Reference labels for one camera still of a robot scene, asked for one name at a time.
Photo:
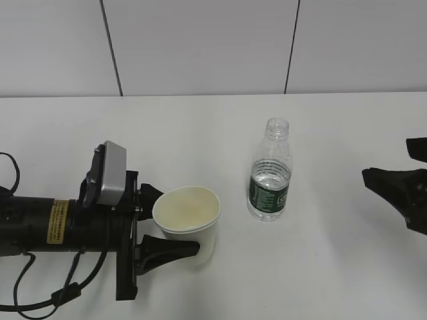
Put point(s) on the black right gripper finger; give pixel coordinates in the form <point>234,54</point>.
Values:
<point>404,190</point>
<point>417,148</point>

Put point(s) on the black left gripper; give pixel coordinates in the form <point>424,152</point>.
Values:
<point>113,228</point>

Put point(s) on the white paper cup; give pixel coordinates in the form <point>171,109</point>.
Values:
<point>190,214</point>

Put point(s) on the clear water bottle green label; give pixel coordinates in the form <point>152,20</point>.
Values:
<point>270,172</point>

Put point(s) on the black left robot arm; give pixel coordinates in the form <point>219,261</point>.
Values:
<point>31,224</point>

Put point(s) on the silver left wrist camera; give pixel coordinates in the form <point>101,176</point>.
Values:
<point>105,181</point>

